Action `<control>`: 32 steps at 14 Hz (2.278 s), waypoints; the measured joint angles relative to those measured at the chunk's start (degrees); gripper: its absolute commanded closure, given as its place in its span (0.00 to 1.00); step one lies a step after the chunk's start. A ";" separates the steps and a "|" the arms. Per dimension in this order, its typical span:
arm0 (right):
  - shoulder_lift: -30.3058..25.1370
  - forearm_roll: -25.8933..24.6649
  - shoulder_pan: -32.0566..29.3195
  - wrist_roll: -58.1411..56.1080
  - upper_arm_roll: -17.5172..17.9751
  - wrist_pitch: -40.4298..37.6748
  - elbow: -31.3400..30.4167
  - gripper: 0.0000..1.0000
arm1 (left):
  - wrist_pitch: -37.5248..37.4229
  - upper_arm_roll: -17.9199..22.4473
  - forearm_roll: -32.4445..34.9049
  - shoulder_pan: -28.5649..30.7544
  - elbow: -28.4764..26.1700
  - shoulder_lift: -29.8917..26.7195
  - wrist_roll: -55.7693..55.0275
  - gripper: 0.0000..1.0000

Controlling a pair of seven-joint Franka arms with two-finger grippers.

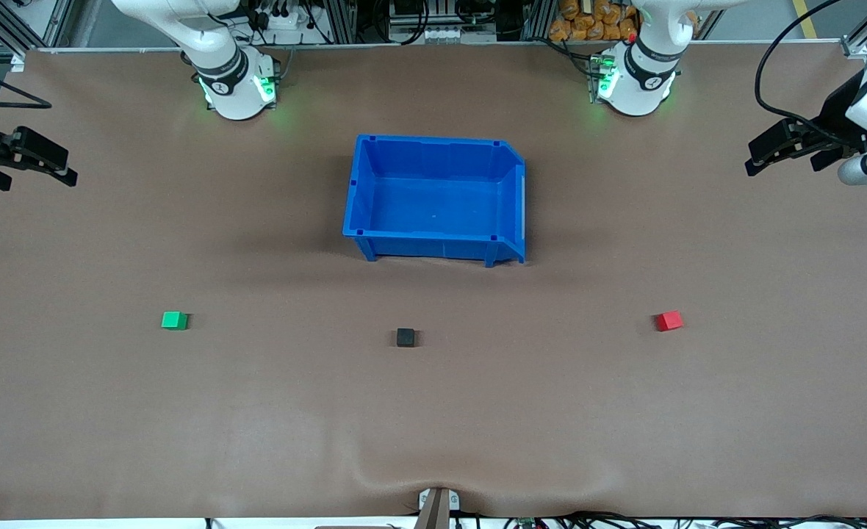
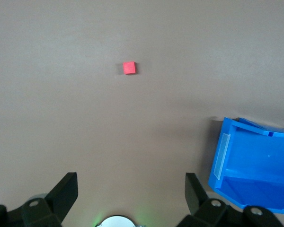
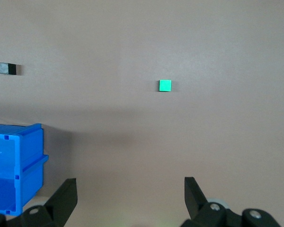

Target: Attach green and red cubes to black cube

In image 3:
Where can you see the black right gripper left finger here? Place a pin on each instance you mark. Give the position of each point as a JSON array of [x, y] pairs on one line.
[[59, 205]]

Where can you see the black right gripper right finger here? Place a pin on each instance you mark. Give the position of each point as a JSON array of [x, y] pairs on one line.
[[203, 212]]

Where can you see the small green cube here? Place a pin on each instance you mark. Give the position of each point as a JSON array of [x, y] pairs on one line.
[[165, 85]]

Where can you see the small black cube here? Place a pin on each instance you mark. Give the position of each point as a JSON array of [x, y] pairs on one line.
[[7, 68]]

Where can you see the blue plastic storage bin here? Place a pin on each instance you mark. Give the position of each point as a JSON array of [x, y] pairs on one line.
[[4, 165]]

